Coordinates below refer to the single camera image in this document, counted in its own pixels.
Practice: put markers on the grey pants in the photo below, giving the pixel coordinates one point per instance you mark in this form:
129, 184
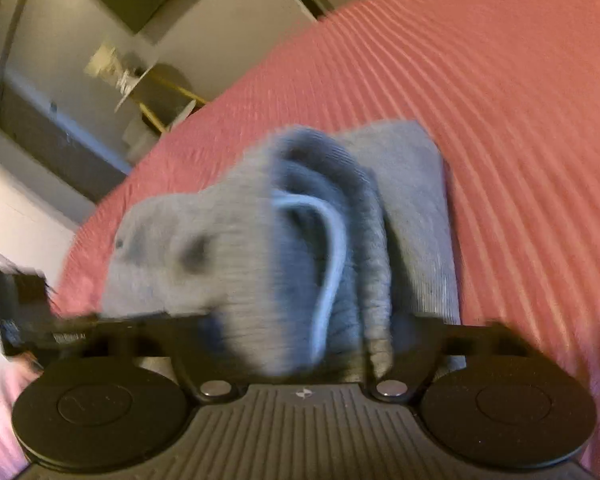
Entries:
260, 240

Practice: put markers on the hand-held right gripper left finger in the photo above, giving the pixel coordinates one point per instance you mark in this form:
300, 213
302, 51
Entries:
200, 340

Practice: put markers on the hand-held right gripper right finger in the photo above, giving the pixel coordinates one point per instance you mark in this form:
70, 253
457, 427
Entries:
420, 345

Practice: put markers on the wooden stool with yellow legs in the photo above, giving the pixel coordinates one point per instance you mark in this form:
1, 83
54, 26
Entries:
155, 92

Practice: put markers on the pink ribbed bedspread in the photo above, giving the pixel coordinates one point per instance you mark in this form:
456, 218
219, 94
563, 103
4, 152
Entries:
480, 85

